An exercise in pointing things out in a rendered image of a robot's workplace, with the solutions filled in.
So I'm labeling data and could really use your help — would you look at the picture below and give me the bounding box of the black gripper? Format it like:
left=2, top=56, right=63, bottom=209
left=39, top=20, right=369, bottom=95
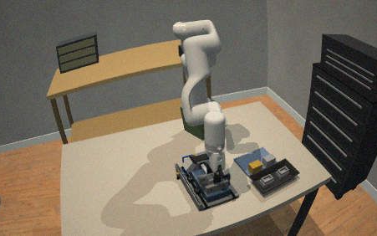
left=205, top=148, right=226, bottom=184

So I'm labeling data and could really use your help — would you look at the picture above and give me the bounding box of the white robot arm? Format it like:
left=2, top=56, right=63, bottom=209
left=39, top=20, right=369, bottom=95
left=173, top=20, right=226, bottom=172

